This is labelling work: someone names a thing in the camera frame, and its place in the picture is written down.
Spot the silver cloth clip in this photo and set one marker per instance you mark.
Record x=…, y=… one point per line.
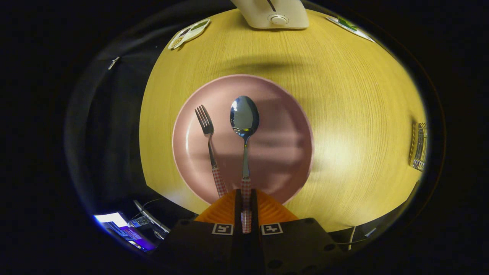
x=113, y=63

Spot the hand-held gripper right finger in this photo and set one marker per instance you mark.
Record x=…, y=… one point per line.
x=290, y=244

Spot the white toaster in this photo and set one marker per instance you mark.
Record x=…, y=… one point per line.
x=275, y=15

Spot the lit laptop screen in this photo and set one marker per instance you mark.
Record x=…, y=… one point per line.
x=122, y=229

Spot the white divided snack dish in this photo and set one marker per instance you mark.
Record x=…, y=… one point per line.
x=189, y=33

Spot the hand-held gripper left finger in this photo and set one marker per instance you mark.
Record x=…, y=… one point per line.
x=206, y=244

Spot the pink round plate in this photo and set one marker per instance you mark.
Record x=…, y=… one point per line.
x=275, y=152

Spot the white square coaster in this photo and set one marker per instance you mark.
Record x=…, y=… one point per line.
x=363, y=35

